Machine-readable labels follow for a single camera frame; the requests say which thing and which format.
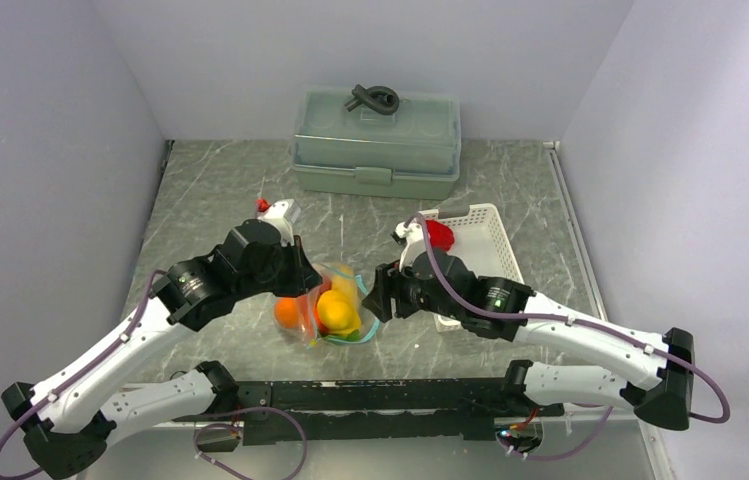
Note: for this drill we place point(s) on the green plastic storage box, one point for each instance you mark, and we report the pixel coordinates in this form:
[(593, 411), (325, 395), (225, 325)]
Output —
[(412, 153)]

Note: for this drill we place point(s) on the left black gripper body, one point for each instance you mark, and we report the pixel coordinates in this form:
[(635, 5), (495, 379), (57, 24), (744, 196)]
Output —
[(283, 277)]

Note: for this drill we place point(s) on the yellow lemon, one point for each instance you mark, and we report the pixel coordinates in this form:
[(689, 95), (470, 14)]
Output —
[(335, 301)]

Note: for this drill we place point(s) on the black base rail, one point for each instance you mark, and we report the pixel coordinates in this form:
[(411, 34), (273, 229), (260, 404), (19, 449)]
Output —
[(274, 411)]

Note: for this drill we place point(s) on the red bell pepper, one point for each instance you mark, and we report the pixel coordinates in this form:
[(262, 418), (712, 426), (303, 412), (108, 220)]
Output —
[(441, 236)]

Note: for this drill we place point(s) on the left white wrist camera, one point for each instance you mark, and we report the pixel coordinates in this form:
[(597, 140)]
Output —
[(282, 214)]

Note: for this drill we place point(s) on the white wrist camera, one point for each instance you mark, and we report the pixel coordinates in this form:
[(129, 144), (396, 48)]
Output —
[(411, 237), (282, 214)]

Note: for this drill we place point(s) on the red orange carrot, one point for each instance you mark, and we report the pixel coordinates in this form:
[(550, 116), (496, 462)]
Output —
[(345, 325)]

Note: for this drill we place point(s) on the clear zip top bag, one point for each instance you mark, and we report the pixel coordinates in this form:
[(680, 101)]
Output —
[(309, 334)]

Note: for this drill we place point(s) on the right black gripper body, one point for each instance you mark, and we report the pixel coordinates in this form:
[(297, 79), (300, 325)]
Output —
[(410, 297)]

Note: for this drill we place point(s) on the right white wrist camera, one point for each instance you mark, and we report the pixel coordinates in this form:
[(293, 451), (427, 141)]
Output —
[(411, 237)]

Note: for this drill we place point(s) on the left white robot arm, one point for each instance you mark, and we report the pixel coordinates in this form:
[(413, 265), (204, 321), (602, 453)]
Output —
[(71, 418)]

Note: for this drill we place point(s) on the white perforated plastic basket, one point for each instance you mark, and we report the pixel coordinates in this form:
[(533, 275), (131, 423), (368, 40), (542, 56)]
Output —
[(481, 242)]

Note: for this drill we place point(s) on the orange tangerine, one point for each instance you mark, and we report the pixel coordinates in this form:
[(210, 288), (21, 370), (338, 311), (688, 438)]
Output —
[(288, 313)]

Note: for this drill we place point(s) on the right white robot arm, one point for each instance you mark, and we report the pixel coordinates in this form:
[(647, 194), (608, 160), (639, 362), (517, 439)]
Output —
[(645, 373)]

